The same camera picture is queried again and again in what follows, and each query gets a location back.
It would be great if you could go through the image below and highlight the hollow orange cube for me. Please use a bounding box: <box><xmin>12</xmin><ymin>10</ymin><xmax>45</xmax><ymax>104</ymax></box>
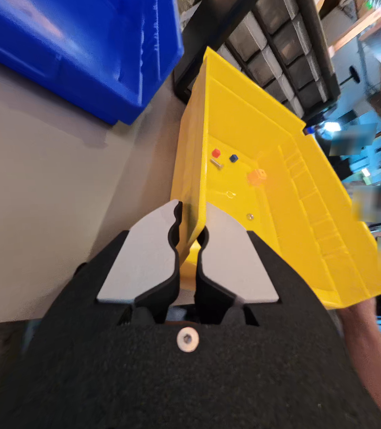
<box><xmin>247</xmin><ymin>168</ymin><xmax>267</xmax><ymax>186</ymax></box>

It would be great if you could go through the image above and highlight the person's right forearm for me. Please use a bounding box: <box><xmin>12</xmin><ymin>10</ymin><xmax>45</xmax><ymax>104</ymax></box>
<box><xmin>337</xmin><ymin>297</ymin><xmax>381</xmax><ymax>429</ymax></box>

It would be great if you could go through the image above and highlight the yellow plastic bin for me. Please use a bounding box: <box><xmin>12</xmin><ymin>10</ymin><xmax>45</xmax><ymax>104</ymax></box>
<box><xmin>170</xmin><ymin>46</ymin><xmax>381</xmax><ymax>309</ymax></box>

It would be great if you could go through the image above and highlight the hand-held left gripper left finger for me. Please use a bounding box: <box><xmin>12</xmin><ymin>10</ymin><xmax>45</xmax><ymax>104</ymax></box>
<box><xmin>97</xmin><ymin>199</ymin><xmax>183</xmax><ymax>323</ymax></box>

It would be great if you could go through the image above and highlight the blue plastic bin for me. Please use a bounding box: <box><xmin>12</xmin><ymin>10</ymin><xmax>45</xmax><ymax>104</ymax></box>
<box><xmin>0</xmin><ymin>0</ymin><xmax>185</xmax><ymax>126</ymax></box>

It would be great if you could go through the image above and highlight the black pole stand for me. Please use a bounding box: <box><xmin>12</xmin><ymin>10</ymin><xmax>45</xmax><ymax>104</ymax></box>
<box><xmin>340</xmin><ymin>65</ymin><xmax>363</xmax><ymax>85</ymax></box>

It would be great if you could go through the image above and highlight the array of clear drawers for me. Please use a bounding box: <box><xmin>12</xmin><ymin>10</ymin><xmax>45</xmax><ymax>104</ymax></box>
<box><xmin>217</xmin><ymin>0</ymin><xmax>328</xmax><ymax>118</ymax></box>

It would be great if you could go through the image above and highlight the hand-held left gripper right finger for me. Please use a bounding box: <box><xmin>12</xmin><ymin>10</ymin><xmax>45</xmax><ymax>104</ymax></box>
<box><xmin>194</xmin><ymin>201</ymin><xmax>280</xmax><ymax>324</ymax></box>

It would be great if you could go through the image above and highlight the black drawer cabinet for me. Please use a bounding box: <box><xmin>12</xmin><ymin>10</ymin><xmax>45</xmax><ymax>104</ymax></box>
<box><xmin>173</xmin><ymin>0</ymin><xmax>342</xmax><ymax>123</ymax></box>

